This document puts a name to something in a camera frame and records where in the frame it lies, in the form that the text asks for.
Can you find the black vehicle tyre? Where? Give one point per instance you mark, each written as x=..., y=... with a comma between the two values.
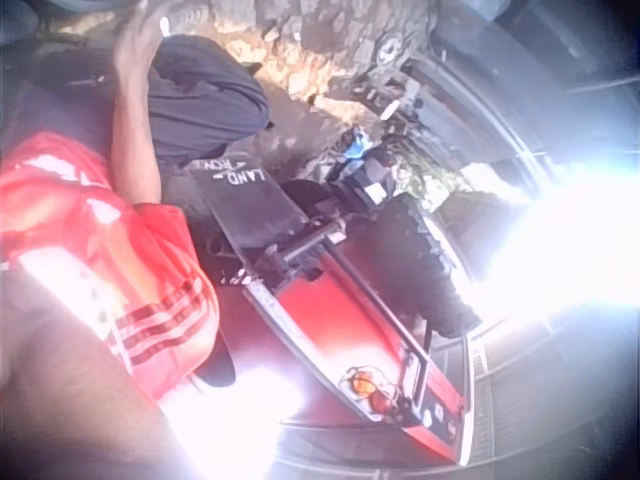
x=420, y=265

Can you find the orange and red tail lamps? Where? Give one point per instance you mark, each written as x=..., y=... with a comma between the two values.
x=372, y=390

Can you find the person's right hand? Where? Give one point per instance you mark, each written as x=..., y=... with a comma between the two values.
x=134, y=42

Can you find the grey metal grille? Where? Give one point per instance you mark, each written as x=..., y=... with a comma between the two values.
x=540, y=390

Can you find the blue plastic scrap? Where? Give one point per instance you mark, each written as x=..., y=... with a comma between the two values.
x=358, y=146

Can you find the person's right fingers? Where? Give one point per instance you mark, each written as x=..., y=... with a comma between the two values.
x=149, y=11

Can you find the metal tow bar frame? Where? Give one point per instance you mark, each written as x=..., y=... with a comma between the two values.
x=305, y=245

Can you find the round metal disc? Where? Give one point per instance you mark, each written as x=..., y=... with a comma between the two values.
x=388, y=48

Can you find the red vehicle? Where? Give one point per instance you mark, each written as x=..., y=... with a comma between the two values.
x=350, y=320

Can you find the person's legs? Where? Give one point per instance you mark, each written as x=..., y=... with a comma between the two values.
x=205, y=95

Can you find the black printed mud flap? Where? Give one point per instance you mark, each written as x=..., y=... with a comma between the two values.
x=247, y=200

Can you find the dark parked vehicle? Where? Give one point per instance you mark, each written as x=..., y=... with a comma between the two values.
x=525, y=60

